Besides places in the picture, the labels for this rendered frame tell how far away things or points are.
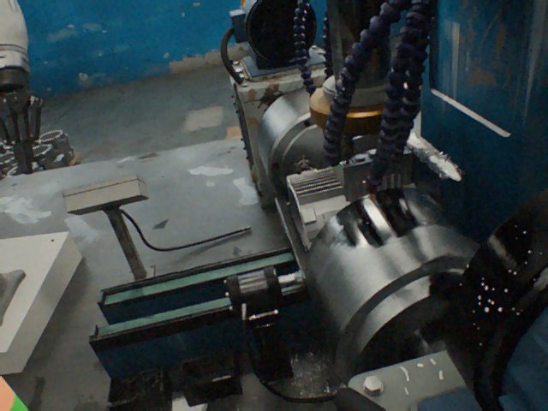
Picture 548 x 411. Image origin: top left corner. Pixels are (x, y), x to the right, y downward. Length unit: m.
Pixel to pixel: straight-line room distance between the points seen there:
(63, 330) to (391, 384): 0.88
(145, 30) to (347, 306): 6.16
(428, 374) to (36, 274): 1.00
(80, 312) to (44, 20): 6.02
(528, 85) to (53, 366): 1.01
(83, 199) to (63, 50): 5.97
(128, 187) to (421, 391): 0.78
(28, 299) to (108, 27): 5.72
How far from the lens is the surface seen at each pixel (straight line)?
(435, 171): 0.70
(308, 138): 0.92
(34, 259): 1.27
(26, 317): 1.13
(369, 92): 0.68
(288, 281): 0.70
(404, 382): 0.40
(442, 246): 0.52
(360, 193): 0.76
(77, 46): 6.87
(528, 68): 0.69
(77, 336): 1.11
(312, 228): 0.74
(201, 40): 6.42
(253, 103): 1.16
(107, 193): 1.03
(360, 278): 0.52
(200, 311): 0.84
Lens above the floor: 1.49
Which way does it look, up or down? 32 degrees down
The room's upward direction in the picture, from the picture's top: 11 degrees counter-clockwise
